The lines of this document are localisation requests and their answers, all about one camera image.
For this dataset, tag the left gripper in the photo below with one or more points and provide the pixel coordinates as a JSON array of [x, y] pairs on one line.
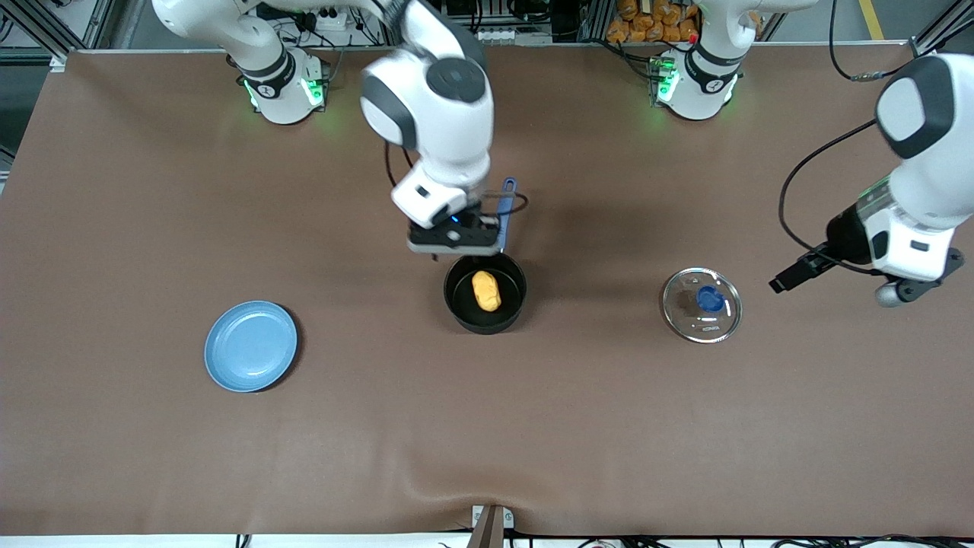
[[846, 237]]

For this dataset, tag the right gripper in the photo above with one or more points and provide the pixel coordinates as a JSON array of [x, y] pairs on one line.
[[471, 218]]

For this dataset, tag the yellow potato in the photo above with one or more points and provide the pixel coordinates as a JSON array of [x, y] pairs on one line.
[[487, 291]]

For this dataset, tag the glass lid blue knob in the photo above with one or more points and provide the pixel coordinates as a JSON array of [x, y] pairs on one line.
[[710, 298]]

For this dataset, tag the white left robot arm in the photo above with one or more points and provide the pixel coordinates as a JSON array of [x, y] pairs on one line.
[[928, 152]]

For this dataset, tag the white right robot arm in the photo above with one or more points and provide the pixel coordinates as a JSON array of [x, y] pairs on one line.
[[441, 114]]

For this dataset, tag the blue round plate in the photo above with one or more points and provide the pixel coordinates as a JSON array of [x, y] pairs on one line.
[[251, 346]]

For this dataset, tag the white terminal strip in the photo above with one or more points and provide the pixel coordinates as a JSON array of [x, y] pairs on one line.
[[514, 36]]

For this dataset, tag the brown table cover mat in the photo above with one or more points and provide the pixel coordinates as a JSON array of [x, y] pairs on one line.
[[609, 426]]

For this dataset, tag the white power strip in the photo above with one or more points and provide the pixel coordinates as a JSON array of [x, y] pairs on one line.
[[335, 19]]

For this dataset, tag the bag of orange items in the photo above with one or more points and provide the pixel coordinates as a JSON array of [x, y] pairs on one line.
[[647, 23]]

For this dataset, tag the aluminium frame corner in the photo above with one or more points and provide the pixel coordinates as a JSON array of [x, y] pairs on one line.
[[924, 49], [76, 23]]

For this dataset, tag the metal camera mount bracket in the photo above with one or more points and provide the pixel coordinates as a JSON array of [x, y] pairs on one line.
[[491, 530]]

